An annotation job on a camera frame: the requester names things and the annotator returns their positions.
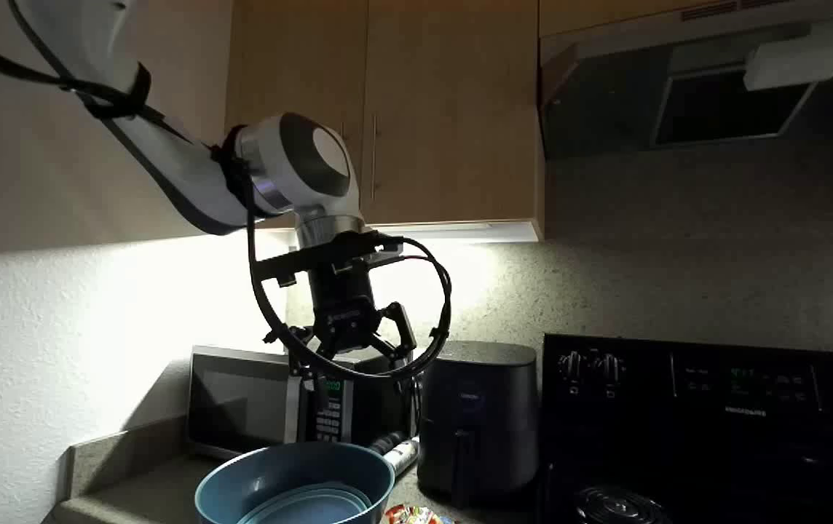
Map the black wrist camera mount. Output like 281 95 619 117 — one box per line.
249 233 401 287

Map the blue bowl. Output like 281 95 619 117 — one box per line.
191 443 396 524

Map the red snack packet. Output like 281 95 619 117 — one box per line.
382 503 456 524

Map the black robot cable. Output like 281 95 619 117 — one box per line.
245 214 456 385

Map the wooden upper cabinet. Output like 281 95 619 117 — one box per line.
227 0 543 241

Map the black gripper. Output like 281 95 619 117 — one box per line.
262 262 417 377

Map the dark grey air fryer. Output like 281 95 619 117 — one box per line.
417 339 537 507

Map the steel black microwave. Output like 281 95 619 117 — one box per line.
186 347 412 454

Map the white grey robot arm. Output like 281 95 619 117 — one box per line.
0 0 427 380

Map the range hood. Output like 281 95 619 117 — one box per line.
542 0 833 159

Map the black electric stove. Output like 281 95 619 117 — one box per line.
536 335 833 524

